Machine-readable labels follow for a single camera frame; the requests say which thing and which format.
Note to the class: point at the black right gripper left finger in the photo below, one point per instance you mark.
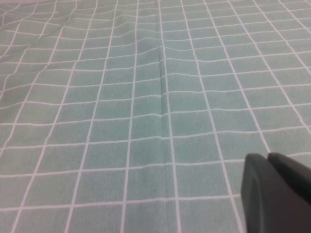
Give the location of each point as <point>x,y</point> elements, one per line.
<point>262,199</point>

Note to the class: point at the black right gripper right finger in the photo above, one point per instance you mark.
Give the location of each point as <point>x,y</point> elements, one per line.
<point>291,172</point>

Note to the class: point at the green white-grid tablecloth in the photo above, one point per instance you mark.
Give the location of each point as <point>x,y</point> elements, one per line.
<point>136,102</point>

